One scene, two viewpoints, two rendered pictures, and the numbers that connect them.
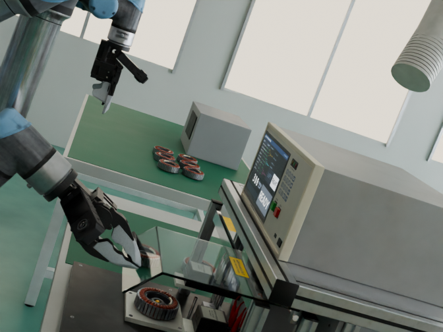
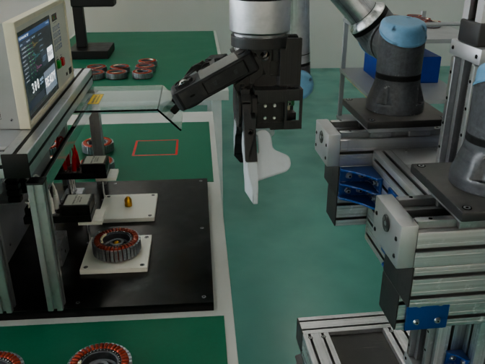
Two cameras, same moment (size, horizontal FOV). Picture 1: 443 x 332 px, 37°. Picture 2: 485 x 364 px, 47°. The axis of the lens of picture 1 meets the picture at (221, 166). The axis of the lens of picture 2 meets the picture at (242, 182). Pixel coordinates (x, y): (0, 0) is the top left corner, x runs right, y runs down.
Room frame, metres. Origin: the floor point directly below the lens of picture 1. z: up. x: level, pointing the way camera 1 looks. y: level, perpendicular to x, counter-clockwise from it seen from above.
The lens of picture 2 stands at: (2.65, 0.49, 1.47)
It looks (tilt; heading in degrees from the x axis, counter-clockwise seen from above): 24 degrees down; 188
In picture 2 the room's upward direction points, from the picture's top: straight up
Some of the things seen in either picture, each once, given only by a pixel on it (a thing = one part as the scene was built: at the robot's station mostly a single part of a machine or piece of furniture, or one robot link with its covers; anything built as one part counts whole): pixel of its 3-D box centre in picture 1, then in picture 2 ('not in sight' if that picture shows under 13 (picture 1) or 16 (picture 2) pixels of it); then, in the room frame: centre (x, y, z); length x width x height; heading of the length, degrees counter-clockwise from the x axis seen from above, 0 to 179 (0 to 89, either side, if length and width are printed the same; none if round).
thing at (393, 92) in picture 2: not in sight; (396, 89); (1.15, 0.68, 1.09); 0.15 x 0.15 x 0.10
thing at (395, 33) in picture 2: not in sight; (400, 45); (1.15, 0.68, 1.20); 0.13 x 0.12 x 0.14; 14
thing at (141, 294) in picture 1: (156, 303); (116, 244); (1.57, 0.03, 0.80); 0.11 x 0.11 x 0.04
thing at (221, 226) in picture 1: (231, 251); (71, 136); (1.47, -0.09, 1.03); 0.62 x 0.01 x 0.03; 13
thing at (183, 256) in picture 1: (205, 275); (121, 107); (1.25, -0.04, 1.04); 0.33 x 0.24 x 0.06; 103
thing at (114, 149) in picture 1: (148, 204); not in sight; (3.81, 0.33, 0.38); 1.85 x 1.10 x 0.75; 13
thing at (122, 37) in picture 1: (120, 37); (259, 16); (1.94, 0.41, 1.37); 0.08 x 0.08 x 0.05
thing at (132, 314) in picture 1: (153, 311); (118, 253); (1.57, 0.03, 0.78); 0.15 x 0.15 x 0.01; 13
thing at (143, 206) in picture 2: not in sight; (128, 207); (1.33, -0.02, 0.78); 0.15 x 0.15 x 0.01; 13
